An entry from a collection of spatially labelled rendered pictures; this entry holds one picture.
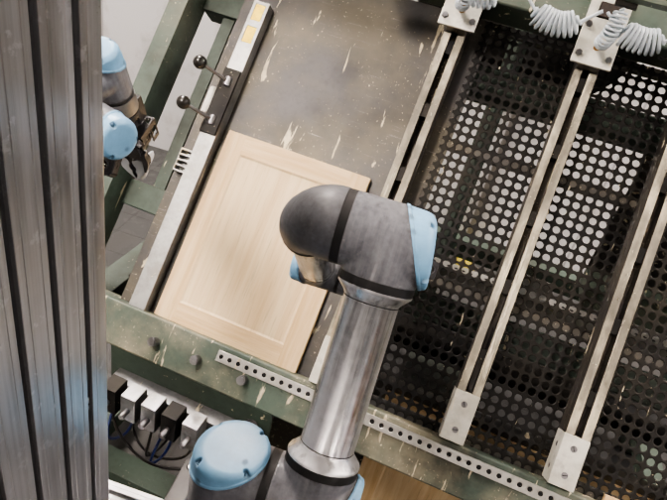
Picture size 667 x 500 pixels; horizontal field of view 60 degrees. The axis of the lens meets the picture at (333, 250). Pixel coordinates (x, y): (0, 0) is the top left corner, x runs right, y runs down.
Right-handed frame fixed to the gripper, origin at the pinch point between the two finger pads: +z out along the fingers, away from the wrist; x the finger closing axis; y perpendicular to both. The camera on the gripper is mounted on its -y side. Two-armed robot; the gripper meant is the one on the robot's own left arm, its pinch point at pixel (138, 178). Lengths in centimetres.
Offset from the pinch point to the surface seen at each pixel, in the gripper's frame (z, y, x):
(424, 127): 7, 45, -57
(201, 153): 23.2, 27.6, 0.7
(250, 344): 42, -15, -31
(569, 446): 31, -16, -113
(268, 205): 27.4, 20.2, -22.4
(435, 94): 3, 54, -57
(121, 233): 192, 72, 98
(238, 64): 11, 53, -1
